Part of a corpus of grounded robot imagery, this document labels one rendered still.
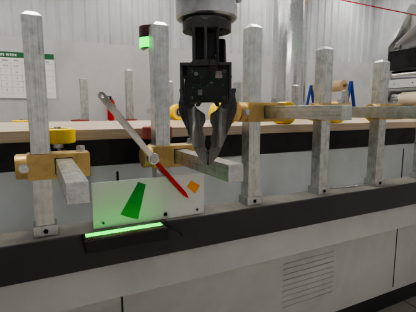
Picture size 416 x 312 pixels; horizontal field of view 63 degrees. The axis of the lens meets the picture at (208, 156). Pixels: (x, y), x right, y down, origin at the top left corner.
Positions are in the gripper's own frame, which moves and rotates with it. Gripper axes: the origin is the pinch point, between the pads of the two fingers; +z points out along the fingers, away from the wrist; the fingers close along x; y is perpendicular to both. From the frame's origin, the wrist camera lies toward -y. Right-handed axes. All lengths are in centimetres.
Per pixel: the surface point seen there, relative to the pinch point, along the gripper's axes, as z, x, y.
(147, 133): -1.1, -17.1, -34.4
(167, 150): 1.8, -10.0, -21.5
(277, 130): 0, 22, -63
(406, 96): -16, 159, -241
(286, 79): -45, 91, -414
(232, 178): 4.0, 4.0, -1.5
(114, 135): -0.5, -26.6, -36.1
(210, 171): 3.9, 0.1, -6.9
